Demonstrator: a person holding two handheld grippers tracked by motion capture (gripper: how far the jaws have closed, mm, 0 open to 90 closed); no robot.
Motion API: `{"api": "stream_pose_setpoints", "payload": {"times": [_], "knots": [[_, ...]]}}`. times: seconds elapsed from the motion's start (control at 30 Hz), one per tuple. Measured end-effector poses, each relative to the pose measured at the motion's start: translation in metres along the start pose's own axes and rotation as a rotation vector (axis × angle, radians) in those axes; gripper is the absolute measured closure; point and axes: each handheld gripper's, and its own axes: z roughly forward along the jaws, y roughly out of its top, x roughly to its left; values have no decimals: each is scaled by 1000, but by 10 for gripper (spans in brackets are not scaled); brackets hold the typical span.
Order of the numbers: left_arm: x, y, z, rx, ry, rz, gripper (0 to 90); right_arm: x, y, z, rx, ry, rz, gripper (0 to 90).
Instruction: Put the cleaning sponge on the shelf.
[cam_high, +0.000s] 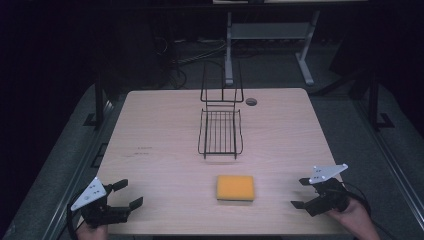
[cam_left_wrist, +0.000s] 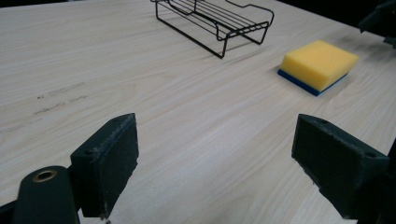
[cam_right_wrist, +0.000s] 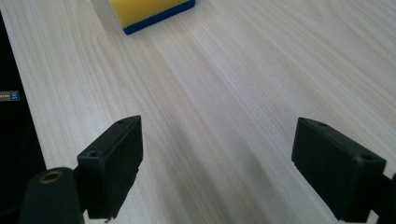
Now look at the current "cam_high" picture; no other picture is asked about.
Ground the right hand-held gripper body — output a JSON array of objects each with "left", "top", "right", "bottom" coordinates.
[{"left": 304, "top": 163, "right": 351, "bottom": 218}]

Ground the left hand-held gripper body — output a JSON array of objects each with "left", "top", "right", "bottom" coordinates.
[{"left": 70, "top": 176, "right": 131, "bottom": 229}]

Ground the yellow sponge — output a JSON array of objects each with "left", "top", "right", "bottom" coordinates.
[{"left": 216, "top": 174, "right": 256, "bottom": 202}]

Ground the black wire rack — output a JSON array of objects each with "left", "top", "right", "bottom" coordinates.
[{"left": 197, "top": 59, "right": 245, "bottom": 161}]

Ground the person's left hand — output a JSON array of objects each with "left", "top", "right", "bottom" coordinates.
[{"left": 76, "top": 221, "right": 110, "bottom": 240}]

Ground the person's right hand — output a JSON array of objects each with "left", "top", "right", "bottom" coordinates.
[{"left": 328, "top": 197, "right": 381, "bottom": 240}]

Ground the grey metal stand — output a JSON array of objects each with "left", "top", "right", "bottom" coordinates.
[{"left": 223, "top": 9, "right": 322, "bottom": 87}]

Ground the black cable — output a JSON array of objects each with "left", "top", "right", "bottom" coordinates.
[
  {"left": 65, "top": 188, "right": 88, "bottom": 240},
  {"left": 340, "top": 181, "right": 398, "bottom": 240}
]

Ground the black post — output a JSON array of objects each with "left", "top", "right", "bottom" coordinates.
[
  {"left": 82, "top": 71, "right": 110, "bottom": 128},
  {"left": 367, "top": 71, "right": 396, "bottom": 132}
]

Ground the bundle of floor cables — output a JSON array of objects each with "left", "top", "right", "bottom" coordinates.
[{"left": 153, "top": 35, "right": 231, "bottom": 90}]

